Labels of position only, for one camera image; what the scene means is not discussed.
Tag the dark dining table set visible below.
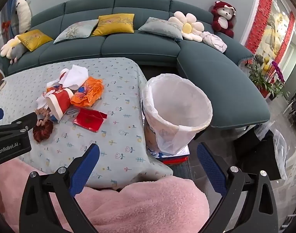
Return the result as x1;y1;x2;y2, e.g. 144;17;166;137
284;61;296;131

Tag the white tissue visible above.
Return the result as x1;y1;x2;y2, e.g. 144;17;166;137
46;65;89;89

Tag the red and white paper cup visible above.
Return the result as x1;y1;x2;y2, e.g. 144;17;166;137
45;87;74;122

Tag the torn white paper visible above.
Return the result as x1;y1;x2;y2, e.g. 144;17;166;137
36;95;50;110

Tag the floral light blue tablecloth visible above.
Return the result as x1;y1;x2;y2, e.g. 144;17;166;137
0;57;174;190

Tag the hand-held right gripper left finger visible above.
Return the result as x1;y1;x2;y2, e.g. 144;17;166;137
19;144;100;233

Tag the purple orchid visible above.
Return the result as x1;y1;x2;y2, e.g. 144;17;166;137
272;61;286;83

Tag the shiny red packet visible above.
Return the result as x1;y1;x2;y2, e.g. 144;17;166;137
73;108;108;133

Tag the white flower cushion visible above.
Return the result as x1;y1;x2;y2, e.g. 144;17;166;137
168;11;205;42

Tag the beige frilly hair tie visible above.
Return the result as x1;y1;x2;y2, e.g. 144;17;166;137
35;107;52;118

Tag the long white plush toy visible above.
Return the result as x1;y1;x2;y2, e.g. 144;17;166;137
15;0;32;34

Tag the orange plastic bag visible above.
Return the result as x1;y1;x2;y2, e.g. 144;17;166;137
70;76;105;108

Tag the clear plastic bag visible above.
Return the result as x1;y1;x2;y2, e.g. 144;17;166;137
273;129;288;180
253;121;275;141

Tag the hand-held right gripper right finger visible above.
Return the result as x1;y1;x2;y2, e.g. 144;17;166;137
197;142;279;233

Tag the brown-haired doll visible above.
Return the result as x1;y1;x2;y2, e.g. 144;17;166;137
33;119;54;143

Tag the cream flower plush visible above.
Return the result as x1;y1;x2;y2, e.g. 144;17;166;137
0;35;21;59

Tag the white quilted pillow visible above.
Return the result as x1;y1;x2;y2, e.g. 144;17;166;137
200;31;228;53

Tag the trash can with white liner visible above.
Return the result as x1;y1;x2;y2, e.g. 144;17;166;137
139;73;213;155

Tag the red wall decoration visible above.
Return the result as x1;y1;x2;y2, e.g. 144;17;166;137
244;0;296;63

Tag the pale green embroidered cushion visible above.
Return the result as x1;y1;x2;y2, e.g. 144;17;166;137
53;19;99;44

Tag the large yellow embroidered cushion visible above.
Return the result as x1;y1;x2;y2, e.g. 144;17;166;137
92;13;135;36

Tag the red and blue box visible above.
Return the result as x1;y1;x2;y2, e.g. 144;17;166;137
148;146;189;165

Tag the red and white teddy bear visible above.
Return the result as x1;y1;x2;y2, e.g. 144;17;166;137
211;1;236;38

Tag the pink fleece blanket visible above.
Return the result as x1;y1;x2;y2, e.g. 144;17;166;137
0;159;210;233

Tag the grey plush toy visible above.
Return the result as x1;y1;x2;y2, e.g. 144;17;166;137
10;42;27;63

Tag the teal sectional sofa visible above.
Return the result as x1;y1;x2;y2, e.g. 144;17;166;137
0;0;271;129

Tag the small yellow embroidered cushion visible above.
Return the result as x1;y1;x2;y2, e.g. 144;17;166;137
17;29;54;52

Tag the grey-blue embroidered cushion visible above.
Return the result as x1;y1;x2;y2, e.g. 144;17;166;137
138;17;183;41

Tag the green potted plant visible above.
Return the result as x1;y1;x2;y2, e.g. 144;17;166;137
247;62;284;100

